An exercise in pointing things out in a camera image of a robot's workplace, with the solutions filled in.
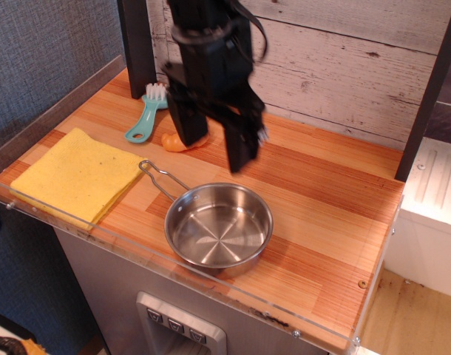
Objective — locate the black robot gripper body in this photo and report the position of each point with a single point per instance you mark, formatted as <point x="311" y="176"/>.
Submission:
<point x="216" y="65"/>

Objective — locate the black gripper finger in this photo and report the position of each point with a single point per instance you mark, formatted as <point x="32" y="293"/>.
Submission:
<point x="244" y="135"/>
<point x="191" y="125"/>

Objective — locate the small stainless steel pot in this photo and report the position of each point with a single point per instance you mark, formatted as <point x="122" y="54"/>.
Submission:
<point x="220" y="229"/>

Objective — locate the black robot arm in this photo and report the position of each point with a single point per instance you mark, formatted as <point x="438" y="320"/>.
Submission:
<point x="193" y="14"/>

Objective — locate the orange plastic toy croissant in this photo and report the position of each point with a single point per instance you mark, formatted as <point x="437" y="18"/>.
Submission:
<point x="173" y="143"/>

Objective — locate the teal plastic dish brush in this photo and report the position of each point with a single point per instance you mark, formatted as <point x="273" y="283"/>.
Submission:
<point x="154" y="99"/>

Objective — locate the folded yellow cloth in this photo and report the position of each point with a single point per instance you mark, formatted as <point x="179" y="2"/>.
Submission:
<point x="78" y="179"/>

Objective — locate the grey toy fridge cabinet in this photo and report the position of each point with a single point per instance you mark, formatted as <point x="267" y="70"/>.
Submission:
<point x="111" y="284"/>

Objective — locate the clear acrylic table guard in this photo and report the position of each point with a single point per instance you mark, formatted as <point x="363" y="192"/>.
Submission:
<point x="315" y="275"/>

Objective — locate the silver ice dispenser panel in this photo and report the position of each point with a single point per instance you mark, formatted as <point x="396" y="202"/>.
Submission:
<point x="171" y="330"/>

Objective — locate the white toy sink unit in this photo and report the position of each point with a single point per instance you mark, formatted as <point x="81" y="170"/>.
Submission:
<point x="420" y="244"/>

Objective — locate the orange object bottom left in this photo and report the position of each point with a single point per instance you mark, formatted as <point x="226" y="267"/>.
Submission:
<point x="13" y="346"/>

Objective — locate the dark right shelf post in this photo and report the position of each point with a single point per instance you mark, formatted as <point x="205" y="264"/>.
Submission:
<point x="431" y="93"/>

